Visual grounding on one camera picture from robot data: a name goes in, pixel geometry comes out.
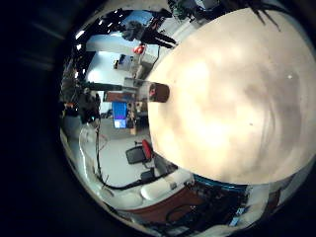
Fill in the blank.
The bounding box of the light wooden stand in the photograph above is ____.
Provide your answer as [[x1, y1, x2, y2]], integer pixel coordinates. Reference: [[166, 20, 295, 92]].
[[128, 118, 139, 136]]

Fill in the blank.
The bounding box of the blue computer monitor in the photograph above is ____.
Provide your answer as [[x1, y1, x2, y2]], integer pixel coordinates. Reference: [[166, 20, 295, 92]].
[[112, 101, 129, 129]]

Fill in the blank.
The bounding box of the black office chair red back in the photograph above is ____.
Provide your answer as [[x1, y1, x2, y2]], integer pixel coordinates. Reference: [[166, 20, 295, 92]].
[[124, 139, 155, 165]]

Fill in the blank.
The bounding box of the red-brown framed board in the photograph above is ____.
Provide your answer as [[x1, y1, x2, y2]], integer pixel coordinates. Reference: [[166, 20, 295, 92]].
[[103, 91, 128, 104]]

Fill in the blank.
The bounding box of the small red object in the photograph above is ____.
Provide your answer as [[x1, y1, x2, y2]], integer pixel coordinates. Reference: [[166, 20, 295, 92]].
[[132, 43, 147, 55]]

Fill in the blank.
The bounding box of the red-brown base board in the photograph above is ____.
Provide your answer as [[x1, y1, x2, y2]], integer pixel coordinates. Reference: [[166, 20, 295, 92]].
[[127, 188, 205, 225]]

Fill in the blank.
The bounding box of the teal lit control box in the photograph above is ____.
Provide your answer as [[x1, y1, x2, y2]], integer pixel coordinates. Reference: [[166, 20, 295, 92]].
[[192, 174, 249, 193]]

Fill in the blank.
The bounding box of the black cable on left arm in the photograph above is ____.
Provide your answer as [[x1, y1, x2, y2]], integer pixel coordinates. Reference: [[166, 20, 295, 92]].
[[94, 120, 146, 192]]

